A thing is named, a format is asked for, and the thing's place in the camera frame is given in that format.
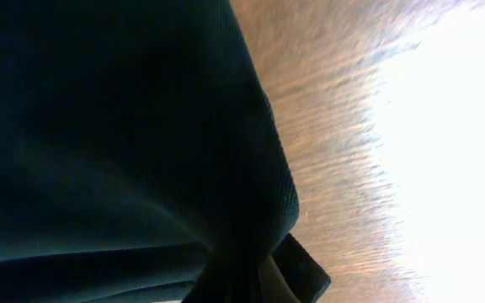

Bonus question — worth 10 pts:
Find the black t-shirt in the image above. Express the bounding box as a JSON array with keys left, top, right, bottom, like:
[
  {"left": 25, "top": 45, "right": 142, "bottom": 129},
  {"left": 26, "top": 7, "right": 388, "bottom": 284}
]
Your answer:
[{"left": 0, "top": 0, "right": 331, "bottom": 302}]

